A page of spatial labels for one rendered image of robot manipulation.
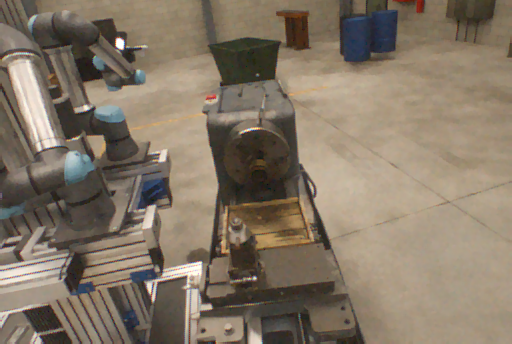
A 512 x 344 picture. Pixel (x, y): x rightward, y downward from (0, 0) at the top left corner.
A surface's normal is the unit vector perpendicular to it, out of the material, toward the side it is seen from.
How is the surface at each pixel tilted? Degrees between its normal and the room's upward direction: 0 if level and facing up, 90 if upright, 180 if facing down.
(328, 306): 0
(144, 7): 90
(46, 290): 90
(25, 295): 90
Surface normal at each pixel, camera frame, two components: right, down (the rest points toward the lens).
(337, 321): -0.13, -0.89
